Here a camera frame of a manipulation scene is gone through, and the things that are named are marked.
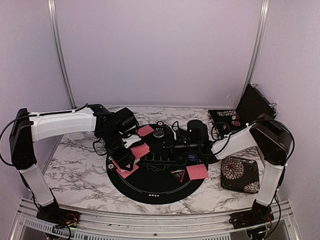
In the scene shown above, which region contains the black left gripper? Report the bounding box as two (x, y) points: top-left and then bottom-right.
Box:
(99, 130), (136, 171)

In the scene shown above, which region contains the red chip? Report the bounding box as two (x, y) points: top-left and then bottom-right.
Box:
(106, 163), (115, 172)
(156, 121), (164, 128)

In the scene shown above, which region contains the red triangle all-in marker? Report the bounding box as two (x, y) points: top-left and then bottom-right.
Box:
(170, 169), (186, 183)

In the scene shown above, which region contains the black poker chip case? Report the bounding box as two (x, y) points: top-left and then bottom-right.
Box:
(208, 84), (277, 135)

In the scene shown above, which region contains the round black poker mat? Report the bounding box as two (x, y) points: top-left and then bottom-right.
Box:
(107, 132), (208, 205)

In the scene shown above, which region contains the black dealer button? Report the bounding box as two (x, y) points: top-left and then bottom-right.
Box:
(153, 128), (165, 138)

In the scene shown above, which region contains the red card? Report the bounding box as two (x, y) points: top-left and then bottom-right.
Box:
(116, 164), (139, 179)
(131, 143), (150, 160)
(187, 165), (209, 180)
(193, 164), (208, 175)
(137, 125), (154, 137)

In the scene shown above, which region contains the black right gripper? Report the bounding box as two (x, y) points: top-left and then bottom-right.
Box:
(149, 133), (200, 161)

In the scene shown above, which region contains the blue small blind button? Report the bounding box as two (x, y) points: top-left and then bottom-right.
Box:
(187, 153), (198, 162)

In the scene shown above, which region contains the floral patterned pouch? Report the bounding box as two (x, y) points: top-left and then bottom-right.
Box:
(220, 156), (260, 194)

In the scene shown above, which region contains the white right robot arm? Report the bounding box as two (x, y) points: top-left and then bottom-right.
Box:
(155, 109), (265, 214)

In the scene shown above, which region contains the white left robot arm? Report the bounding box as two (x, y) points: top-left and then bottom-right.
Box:
(9, 104), (141, 223)

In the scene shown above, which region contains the red playing card deck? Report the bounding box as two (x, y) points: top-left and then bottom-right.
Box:
(108, 153), (136, 171)

